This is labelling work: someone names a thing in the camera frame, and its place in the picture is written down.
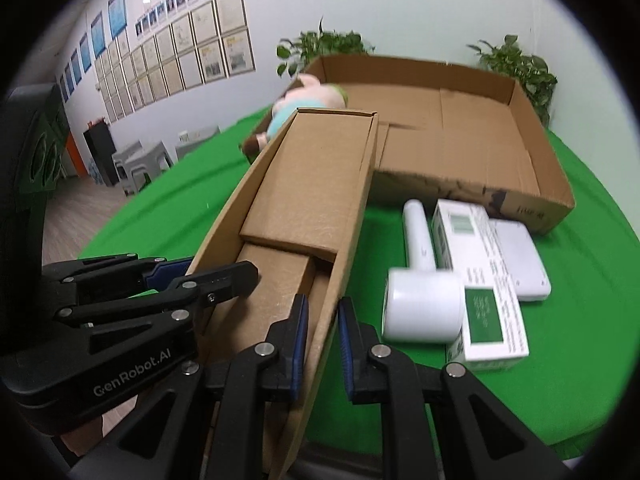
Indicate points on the black cabinet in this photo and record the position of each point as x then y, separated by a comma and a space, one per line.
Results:
101, 147

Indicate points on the pink pig plush toy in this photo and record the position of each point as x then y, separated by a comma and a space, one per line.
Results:
311, 93

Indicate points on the large flat cardboard box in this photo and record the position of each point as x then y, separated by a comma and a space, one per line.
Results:
449, 132

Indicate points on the left potted plant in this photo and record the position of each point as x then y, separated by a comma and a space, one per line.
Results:
296, 54

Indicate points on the white handheld dryer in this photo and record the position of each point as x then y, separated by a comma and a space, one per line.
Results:
422, 304

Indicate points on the white flat device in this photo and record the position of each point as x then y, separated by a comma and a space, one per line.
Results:
522, 260

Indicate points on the grey plastic stool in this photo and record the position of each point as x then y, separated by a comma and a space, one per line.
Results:
119, 158
146, 165
189, 141

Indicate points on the potted plant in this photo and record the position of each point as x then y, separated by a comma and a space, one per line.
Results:
529, 70
296, 54

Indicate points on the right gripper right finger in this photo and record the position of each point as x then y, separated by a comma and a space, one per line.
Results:
437, 423

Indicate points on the green tablecloth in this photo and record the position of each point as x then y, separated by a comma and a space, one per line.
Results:
583, 339

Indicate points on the right potted plant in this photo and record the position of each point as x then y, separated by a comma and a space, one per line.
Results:
529, 70

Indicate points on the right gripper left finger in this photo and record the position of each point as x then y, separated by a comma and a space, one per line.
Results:
207, 422

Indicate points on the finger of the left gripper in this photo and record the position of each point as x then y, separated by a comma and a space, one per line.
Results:
112, 316
126, 274

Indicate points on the narrow cardboard insert box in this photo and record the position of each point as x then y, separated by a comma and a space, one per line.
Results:
297, 215

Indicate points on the person hand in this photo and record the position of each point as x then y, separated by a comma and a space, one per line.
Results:
83, 439

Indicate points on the white green medicine box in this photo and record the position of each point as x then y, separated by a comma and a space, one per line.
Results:
493, 334

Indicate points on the grey plastic stool middle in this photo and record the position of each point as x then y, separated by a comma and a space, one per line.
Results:
146, 165

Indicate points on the grey plastic stool far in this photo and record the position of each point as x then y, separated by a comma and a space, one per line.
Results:
119, 158

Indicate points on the framed certificates on wall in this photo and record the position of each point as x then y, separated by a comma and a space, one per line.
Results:
173, 54

